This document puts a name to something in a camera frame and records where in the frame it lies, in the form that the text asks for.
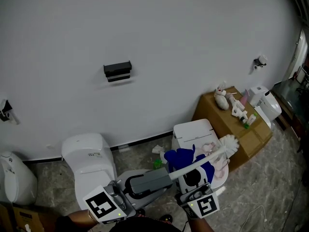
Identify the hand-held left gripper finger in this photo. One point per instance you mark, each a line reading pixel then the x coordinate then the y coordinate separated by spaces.
pixel 125 176
pixel 149 199

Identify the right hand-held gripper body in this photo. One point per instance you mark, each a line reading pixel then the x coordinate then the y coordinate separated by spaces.
pixel 205 205

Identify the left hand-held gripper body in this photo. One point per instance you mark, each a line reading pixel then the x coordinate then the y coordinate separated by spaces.
pixel 101 205

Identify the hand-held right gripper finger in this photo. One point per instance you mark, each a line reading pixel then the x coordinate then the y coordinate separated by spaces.
pixel 181 185
pixel 204 175

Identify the blue knitted cleaning cloth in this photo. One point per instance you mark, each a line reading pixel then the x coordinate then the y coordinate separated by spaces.
pixel 179 157

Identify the person's right forearm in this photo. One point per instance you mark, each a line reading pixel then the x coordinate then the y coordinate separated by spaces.
pixel 200 226

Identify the person's left forearm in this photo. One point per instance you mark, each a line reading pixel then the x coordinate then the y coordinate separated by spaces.
pixel 80 217

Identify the white toilet with tank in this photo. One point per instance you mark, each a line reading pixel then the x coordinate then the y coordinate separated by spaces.
pixel 89 158

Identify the white tankless smart toilet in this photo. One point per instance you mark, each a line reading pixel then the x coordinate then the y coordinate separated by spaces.
pixel 193 132

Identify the white toilet with black button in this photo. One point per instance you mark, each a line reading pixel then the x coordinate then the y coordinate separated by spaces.
pixel 270 105

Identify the blue folded towel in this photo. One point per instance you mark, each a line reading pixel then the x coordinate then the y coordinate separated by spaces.
pixel 208 170

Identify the black star-print slipper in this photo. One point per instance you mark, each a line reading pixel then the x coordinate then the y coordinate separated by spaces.
pixel 166 218
pixel 141 212

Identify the person's red checked trousers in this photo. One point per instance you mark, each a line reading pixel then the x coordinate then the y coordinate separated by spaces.
pixel 144 217

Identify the person in black shirt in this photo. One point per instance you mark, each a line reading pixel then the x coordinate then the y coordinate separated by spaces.
pixel 135 226

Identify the green plastic bottle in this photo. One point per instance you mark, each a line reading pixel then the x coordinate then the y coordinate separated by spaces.
pixel 158 164

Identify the crumpled white paper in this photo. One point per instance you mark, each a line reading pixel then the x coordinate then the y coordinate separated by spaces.
pixel 158 149

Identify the large brown cardboard box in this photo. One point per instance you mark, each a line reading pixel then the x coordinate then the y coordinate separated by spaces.
pixel 212 112

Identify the clear bottle green base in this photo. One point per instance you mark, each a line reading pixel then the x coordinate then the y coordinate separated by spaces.
pixel 251 121

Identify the white plastic toy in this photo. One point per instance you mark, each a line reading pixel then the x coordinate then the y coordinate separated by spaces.
pixel 236 109

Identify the white plush toy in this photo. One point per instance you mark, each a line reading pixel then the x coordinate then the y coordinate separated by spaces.
pixel 222 103

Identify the torn brown cardboard box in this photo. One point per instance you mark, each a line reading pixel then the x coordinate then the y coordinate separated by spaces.
pixel 26 217

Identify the crumpled white tissue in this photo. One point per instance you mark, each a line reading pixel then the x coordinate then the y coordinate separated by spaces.
pixel 27 227

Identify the pink spray bottle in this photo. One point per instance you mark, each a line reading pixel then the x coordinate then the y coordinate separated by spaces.
pixel 244 98

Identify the white urinal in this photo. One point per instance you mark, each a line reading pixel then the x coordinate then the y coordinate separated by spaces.
pixel 17 178

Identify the clear red-label pump bottle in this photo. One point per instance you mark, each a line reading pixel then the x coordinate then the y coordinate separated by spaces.
pixel 221 87

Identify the dark glass counter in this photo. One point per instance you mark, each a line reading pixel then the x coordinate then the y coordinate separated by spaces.
pixel 289 93

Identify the white door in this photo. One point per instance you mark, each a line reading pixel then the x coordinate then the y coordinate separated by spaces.
pixel 298 54

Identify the black wall shelf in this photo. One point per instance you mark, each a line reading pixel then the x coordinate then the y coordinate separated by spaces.
pixel 118 70

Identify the small wall paper roll holder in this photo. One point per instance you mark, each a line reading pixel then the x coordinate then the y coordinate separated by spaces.
pixel 260 62

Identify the black wall paper holder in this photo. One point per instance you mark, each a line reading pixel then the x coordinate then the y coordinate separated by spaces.
pixel 5 111

